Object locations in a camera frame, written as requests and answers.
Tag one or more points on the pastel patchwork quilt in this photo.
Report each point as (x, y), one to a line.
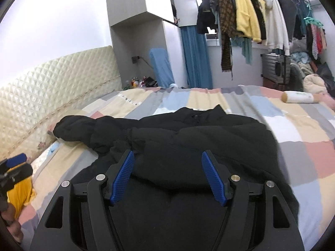
(301, 125)

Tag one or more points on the light blue cloth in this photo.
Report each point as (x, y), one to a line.
(52, 149)

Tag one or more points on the cream quilted headboard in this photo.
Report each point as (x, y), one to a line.
(52, 89)

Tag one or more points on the person's left hand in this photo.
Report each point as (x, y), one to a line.
(14, 231)

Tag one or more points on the hanging small garments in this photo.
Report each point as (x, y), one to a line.
(316, 39)

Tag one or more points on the yellow fleece jacket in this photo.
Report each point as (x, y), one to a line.
(246, 13)

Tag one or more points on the teal scarf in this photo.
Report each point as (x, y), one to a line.
(246, 49)

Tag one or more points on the teal clip hanger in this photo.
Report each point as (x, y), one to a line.
(312, 20)

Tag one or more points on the cream plush toy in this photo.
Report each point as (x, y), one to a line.
(314, 83)

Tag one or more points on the grey ribbed suitcase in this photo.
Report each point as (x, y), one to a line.
(274, 68)

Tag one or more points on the blue covered board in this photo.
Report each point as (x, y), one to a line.
(161, 68)

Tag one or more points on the black puffer jacket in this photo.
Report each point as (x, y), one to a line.
(183, 141)

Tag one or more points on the blue curtain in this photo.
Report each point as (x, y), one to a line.
(196, 57)

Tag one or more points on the grey wardrobe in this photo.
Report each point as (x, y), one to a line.
(128, 0)

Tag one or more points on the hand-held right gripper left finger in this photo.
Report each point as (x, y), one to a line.
(123, 177)

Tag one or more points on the group of nightstand bottles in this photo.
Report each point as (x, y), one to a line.
(138, 82)

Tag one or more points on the pale blue round object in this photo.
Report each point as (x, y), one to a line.
(174, 85)

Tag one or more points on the row of hanging clothes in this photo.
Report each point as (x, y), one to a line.
(210, 37)

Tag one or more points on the pile of clothes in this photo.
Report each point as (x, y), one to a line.
(301, 60)

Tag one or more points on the hanging black jacket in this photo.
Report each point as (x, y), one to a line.
(205, 18)

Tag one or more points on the white hoodie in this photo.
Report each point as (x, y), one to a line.
(276, 23)

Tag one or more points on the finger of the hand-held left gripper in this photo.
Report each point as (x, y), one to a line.
(16, 160)
(24, 172)

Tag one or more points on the pink pillow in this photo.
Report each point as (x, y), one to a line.
(78, 113)

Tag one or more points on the black wall socket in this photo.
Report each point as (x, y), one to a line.
(135, 59)

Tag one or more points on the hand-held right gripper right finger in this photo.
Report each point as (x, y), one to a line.
(213, 177)

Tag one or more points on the dark grey sweater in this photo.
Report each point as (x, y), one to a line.
(288, 2)

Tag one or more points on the black bag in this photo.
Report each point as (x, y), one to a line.
(327, 75)

